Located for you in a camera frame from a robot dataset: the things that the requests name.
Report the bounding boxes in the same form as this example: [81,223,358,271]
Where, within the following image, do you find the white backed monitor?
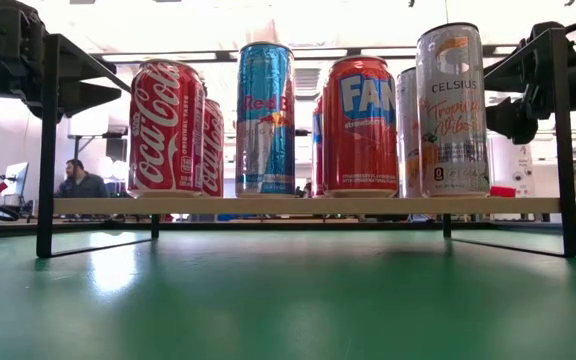
[2,162,30,199]

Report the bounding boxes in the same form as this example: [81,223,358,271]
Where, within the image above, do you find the blue silver Red Bull can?
[235,41,297,199]

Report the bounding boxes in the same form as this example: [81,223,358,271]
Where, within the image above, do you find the red Fanta strawberry can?
[321,54,400,199]
[310,94,327,198]

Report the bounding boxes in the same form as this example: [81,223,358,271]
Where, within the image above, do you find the wooden shelf black metal frame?
[35,27,576,260]

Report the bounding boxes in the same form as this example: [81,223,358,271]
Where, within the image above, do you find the white cabinet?
[487,142,537,197]

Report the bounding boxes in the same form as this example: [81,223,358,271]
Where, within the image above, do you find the person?
[53,158,111,200]

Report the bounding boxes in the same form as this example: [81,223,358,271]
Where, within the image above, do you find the red Coca-Cola can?
[201,97,226,198]
[126,58,207,199]

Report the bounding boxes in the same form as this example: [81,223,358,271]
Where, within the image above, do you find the green table mat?
[0,228,576,360]

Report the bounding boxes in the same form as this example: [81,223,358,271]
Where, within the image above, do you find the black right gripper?
[485,20,576,147]

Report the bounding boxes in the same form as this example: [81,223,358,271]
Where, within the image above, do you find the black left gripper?
[0,47,124,120]

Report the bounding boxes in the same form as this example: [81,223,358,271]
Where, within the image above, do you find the white Celsius Tropical Vibe can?
[395,66,422,199]
[415,21,492,199]

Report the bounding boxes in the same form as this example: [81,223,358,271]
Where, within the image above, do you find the black overhead frame bar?
[92,45,519,62]

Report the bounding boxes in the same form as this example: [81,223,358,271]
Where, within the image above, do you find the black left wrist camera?
[0,0,47,54]

